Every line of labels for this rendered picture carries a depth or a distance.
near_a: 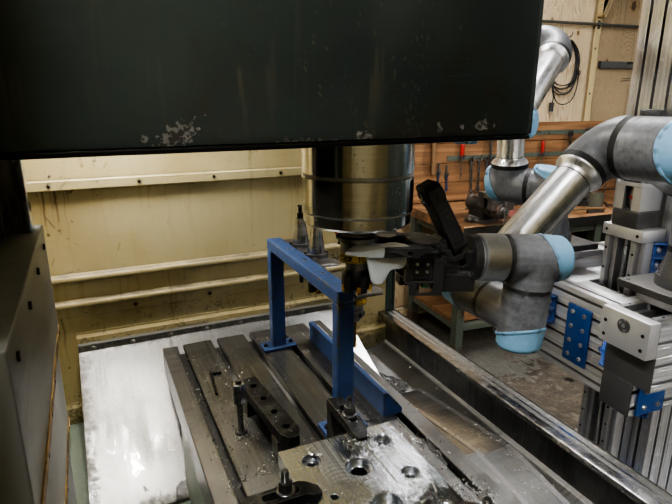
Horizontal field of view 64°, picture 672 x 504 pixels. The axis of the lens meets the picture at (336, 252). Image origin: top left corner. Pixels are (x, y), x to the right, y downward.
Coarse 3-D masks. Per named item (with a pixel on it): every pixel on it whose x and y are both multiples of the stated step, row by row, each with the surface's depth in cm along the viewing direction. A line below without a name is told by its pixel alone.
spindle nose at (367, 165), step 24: (408, 144) 71; (312, 168) 72; (336, 168) 69; (360, 168) 69; (384, 168) 69; (408, 168) 72; (312, 192) 72; (336, 192) 70; (360, 192) 69; (384, 192) 70; (408, 192) 73; (312, 216) 74; (336, 216) 71; (360, 216) 70; (384, 216) 71; (408, 216) 75
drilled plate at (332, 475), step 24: (384, 432) 102; (288, 456) 95; (312, 456) 96; (336, 456) 95; (360, 456) 95; (384, 456) 95; (408, 456) 95; (312, 480) 89; (336, 480) 89; (360, 480) 89; (384, 480) 89; (408, 480) 89; (432, 480) 89
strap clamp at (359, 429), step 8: (328, 400) 109; (336, 400) 109; (344, 400) 109; (352, 400) 103; (328, 408) 110; (336, 408) 106; (344, 408) 104; (352, 408) 103; (328, 416) 110; (336, 416) 106; (344, 416) 103; (352, 416) 103; (328, 424) 111; (336, 424) 110; (344, 424) 103; (352, 424) 101; (360, 424) 102; (328, 432) 111; (336, 432) 109; (344, 432) 110; (352, 432) 100; (360, 432) 100; (360, 440) 99
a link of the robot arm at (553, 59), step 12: (552, 36) 150; (564, 36) 150; (540, 48) 150; (552, 48) 148; (564, 48) 147; (540, 60) 145; (552, 60) 145; (564, 60) 148; (540, 72) 142; (552, 72) 143; (540, 84) 139; (540, 96) 138
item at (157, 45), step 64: (0, 0) 45; (64, 0) 47; (128, 0) 49; (192, 0) 51; (256, 0) 53; (320, 0) 56; (384, 0) 59; (448, 0) 62; (512, 0) 66; (0, 64) 46; (64, 64) 48; (128, 64) 50; (192, 64) 52; (256, 64) 55; (320, 64) 58; (384, 64) 61; (448, 64) 64; (512, 64) 68; (0, 128) 47; (64, 128) 49; (128, 128) 51; (192, 128) 54; (256, 128) 56; (320, 128) 59; (384, 128) 63; (448, 128) 66; (512, 128) 71
